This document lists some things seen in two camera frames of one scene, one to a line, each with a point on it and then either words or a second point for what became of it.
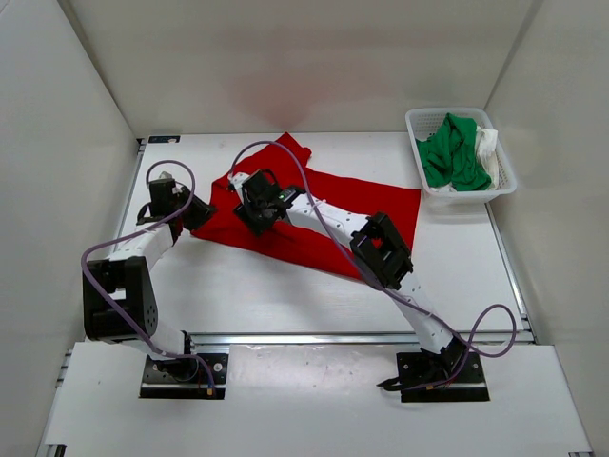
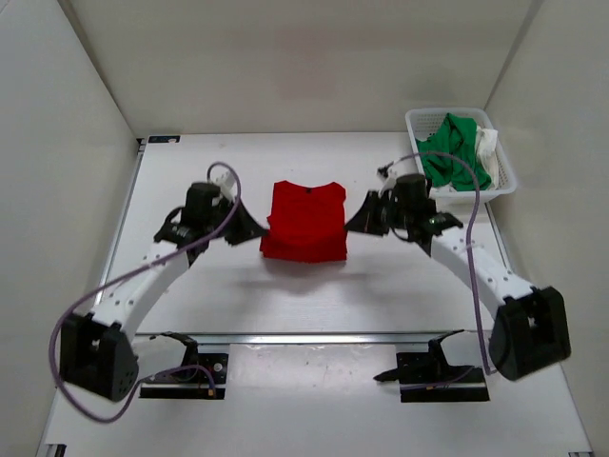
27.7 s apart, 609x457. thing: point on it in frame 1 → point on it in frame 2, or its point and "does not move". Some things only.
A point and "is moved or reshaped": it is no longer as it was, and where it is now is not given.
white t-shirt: x=485 y=145 does not move
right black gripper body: x=262 y=221 → x=400 y=222
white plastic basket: x=422 y=122 does not move
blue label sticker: x=172 y=139 does not move
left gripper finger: x=201 y=212 → x=244 y=232
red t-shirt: x=289 y=162 is moved or reshaped
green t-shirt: x=450 y=155 does not move
